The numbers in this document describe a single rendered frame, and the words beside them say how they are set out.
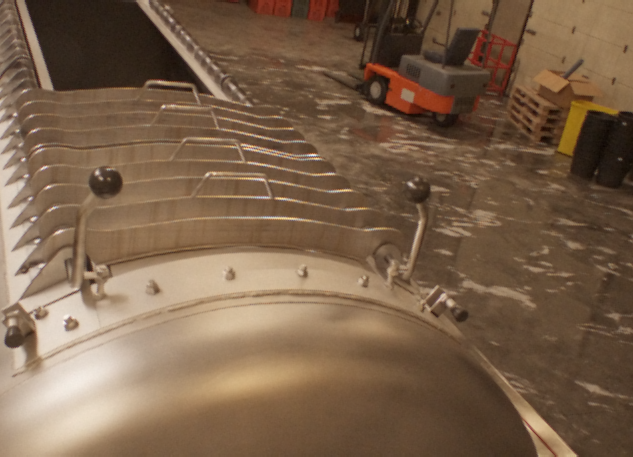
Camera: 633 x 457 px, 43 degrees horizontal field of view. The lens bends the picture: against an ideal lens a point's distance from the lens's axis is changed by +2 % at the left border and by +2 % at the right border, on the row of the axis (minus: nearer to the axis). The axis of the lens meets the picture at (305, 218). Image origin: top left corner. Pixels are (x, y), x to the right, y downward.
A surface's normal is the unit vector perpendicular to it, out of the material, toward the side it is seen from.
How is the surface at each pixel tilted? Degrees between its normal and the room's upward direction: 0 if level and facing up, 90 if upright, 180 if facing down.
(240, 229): 90
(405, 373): 46
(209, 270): 7
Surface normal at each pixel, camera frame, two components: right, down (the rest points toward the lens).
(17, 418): -0.31, -0.62
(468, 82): 0.59, 0.43
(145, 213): 0.36, 0.44
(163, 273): -0.06, -0.87
